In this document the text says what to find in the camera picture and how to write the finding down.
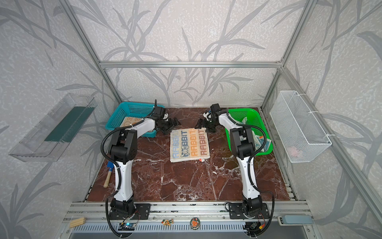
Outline rabbit lettered towel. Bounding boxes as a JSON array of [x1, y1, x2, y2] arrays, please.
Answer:
[[170, 127, 210, 163]]

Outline left green circuit board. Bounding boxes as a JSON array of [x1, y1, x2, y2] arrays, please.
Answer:
[[117, 222, 137, 232]]

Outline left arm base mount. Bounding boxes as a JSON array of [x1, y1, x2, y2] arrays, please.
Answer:
[[109, 204, 151, 220]]

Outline teal patterned towel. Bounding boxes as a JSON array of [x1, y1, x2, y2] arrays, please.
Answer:
[[242, 117, 265, 152]]

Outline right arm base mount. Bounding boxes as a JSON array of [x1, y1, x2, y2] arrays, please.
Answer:
[[226, 202, 272, 220]]

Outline white wire mesh basket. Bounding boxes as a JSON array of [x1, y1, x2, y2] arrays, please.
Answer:
[[270, 91, 332, 163]]

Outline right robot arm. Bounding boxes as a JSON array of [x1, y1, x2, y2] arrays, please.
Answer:
[[196, 104, 273, 215]]

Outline clear acrylic wall shelf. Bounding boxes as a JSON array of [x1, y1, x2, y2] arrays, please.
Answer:
[[9, 93, 97, 162]]

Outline green plastic basket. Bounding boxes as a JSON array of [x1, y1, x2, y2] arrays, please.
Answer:
[[228, 108, 273, 155]]

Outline round orange sticker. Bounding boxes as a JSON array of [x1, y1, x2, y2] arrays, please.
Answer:
[[190, 217, 201, 230]]

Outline small orange green trinket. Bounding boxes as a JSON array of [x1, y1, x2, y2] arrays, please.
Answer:
[[162, 219, 174, 227]]

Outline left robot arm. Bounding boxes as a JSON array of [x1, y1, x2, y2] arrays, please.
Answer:
[[100, 106, 181, 214]]

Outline teal plastic basket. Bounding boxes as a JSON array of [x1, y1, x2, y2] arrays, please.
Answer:
[[105, 102, 154, 130]]

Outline pink object in wire basket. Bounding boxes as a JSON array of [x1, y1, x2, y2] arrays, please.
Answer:
[[287, 146, 302, 158]]

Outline wooden block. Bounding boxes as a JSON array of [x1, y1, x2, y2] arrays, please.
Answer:
[[69, 217, 86, 228]]

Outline orange rabbit towel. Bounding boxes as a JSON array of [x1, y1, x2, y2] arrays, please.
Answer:
[[120, 117, 143, 127]]

